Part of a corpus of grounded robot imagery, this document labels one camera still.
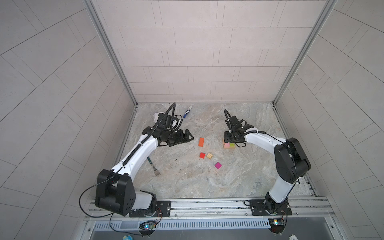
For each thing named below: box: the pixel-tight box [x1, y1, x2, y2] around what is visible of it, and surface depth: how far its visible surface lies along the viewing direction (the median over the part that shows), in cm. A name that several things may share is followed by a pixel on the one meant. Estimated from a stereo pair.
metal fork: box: [146, 156, 161, 178], surface depth 84 cm
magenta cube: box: [214, 162, 223, 170], surface depth 87 cm
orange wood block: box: [198, 137, 205, 147], surface depth 97 cm
